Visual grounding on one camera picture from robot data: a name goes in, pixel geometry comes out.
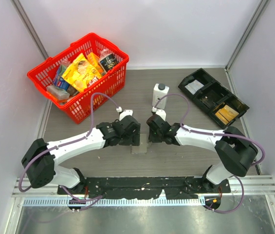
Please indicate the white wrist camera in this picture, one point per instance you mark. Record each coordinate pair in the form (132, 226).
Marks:
(160, 112)
(123, 112)

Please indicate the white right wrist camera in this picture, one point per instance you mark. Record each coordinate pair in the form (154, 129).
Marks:
(160, 112)

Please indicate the black three-compartment card tray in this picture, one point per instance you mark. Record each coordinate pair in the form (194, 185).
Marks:
(220, 104)

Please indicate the black VIP cards in tray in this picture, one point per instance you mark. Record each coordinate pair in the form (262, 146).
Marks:
(210, 98)

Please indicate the orange snack packet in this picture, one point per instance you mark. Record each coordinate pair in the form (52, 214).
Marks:
(94, 61)

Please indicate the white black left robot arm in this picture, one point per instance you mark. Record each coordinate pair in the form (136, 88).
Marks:
(42, 161)

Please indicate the black labelled snack jar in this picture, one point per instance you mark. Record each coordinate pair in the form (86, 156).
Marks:
(108, 62)

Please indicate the gold cards stack in tray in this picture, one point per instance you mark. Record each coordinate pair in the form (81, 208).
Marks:
(226, 114)

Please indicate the silver cards in tray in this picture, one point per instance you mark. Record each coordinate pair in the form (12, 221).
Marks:
(194, 86)

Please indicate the grey leather card holder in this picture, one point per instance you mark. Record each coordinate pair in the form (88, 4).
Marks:
(143, 146)

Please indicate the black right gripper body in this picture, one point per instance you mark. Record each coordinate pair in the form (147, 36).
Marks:
(160, 135)

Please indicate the red plastic shopping basket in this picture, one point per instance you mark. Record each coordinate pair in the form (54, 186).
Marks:
(78, 106)

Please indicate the blue snack box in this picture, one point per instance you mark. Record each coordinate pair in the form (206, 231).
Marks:
(58, 80)

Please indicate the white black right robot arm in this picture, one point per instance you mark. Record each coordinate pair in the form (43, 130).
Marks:
(235, 151)

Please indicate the clear wrapped pale package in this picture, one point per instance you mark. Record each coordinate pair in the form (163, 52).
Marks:
(58, 93)

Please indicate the white bottle grey cap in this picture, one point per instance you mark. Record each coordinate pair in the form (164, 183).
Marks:
(159, 91)

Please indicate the white slotted cable duct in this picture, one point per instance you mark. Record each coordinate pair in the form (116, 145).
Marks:
(67, 201)

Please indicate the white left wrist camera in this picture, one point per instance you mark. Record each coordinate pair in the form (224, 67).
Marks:
(123, 112)

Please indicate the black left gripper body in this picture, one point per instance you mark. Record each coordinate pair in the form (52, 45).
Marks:
(126, 139)

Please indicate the yellow classic chips bag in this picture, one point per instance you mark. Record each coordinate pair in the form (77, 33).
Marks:
(80, 74)

